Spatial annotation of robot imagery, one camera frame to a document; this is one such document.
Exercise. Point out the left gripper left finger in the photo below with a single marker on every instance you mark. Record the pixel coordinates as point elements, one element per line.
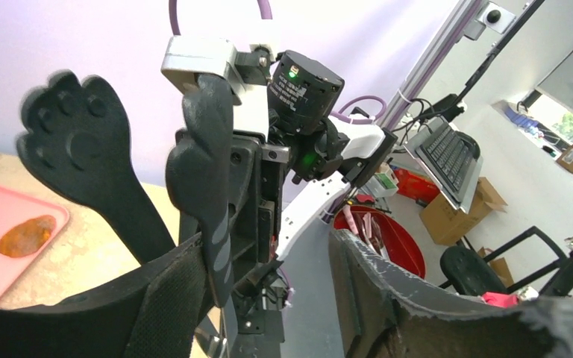
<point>151,311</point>

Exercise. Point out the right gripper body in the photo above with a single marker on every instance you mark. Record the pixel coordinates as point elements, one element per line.
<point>252,197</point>

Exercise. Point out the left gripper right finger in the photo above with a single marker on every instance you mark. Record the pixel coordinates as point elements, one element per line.
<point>386,311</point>

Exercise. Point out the black serving tongs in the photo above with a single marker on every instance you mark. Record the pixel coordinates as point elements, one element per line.
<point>77,142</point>

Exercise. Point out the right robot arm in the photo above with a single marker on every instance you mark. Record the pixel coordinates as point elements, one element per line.
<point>281,102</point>

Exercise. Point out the red round bin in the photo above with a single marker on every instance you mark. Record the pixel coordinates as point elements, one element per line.
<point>378,230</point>

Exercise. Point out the black office chair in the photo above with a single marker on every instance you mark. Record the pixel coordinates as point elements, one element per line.
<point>475,273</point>

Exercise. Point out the cardboard box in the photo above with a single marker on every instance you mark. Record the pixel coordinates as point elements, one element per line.
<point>447,225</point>

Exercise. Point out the brown bread roll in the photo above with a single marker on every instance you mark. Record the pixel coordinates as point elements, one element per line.
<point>28,237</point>

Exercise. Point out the black computer keyboard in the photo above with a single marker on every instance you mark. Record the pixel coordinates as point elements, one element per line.
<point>451,160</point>

